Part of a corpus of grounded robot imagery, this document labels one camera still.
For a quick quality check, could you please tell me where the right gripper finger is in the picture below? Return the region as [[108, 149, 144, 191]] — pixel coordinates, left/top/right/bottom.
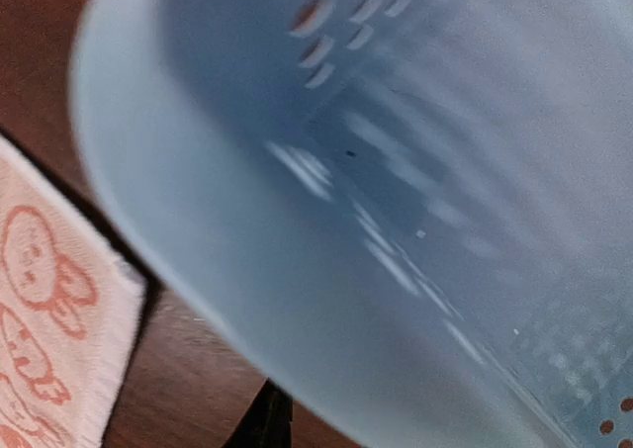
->
[[231, 379, 293, 448]]

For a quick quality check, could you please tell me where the orange patterned towel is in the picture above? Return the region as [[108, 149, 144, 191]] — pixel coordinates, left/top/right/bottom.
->
[[1, 141, 146, 447]]

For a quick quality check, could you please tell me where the light blue plastic basket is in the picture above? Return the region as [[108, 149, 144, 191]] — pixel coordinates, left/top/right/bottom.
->
[[70, 0, 632, 447]]

